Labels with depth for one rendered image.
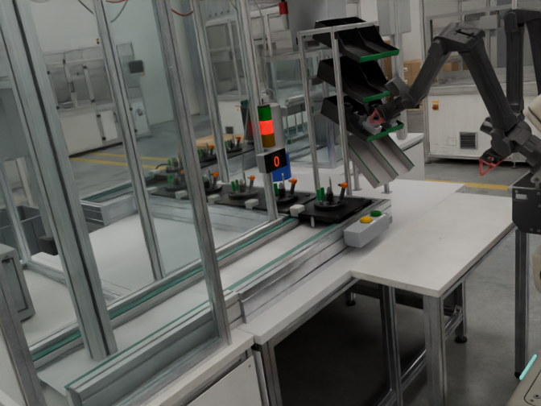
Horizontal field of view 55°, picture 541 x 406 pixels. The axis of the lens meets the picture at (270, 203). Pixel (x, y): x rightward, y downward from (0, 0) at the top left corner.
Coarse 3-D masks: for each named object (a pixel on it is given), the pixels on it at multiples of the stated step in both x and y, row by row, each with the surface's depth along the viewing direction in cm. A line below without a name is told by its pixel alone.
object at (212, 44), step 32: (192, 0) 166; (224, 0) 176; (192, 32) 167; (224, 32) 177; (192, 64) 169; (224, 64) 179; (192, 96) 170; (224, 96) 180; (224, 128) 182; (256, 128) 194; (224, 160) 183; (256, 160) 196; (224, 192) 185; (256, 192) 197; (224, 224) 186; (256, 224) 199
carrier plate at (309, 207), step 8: (352, 200) 213; (368, 200) 210; (304, 208) 212; (312, 208) 210; (344, 208) 205; (352, 208) 203; (304, 216) 205; (312, 216) 202; (320, 216) 200; (328, 216) 198; (336, 216) 197; (344, 216) 196
